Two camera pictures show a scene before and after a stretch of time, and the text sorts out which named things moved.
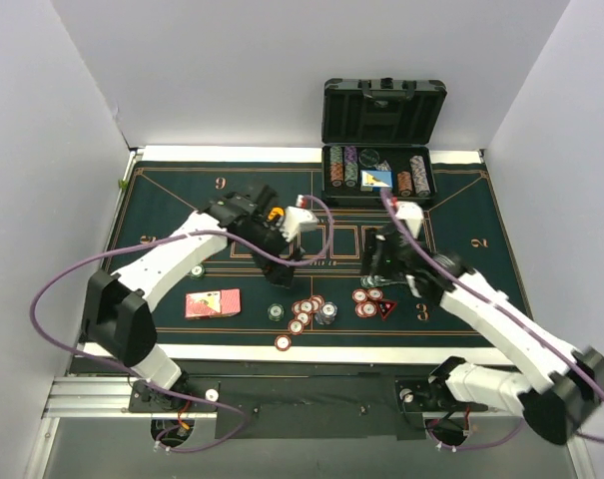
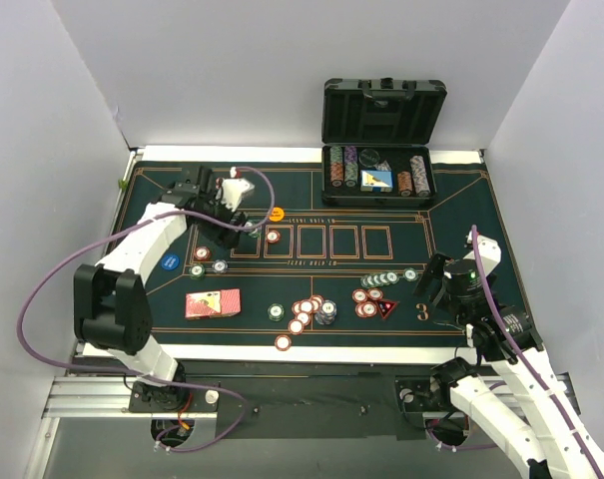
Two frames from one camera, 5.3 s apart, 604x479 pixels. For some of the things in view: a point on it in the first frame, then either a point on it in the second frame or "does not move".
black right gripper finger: (375, 252) → (434, 274)
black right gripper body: (374, 256) → (435, 275)
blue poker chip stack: (327, 313) does not move
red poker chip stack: (303, 309) does not move
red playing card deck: (212, 303) does not move
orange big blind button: (274, 212) does not move
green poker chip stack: (276, 312) does not move
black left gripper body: (278, 264) → (227, 229)
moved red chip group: (366, 301) does not move
